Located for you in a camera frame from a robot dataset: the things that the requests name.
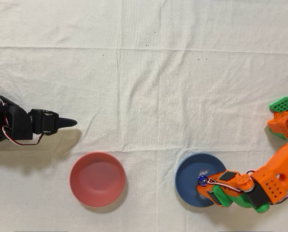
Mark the orange arm servo cable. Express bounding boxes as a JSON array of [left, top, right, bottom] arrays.
[[207, 178, 243, 194]]

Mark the blue bowl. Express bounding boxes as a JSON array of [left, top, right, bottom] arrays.
[[174, 152, 227, 208]]

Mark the pink bowl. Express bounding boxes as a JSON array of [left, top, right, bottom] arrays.
[[69, 151, 127, 208]]

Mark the black arm servo cable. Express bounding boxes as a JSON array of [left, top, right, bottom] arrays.
[[2, 125, 45, 146]]

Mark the blue foil candy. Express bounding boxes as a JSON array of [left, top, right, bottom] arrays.
[[197, 170, 209, 188]]

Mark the white tablecloth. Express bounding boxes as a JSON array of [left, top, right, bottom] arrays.
[[0, 0, 288, 232]]

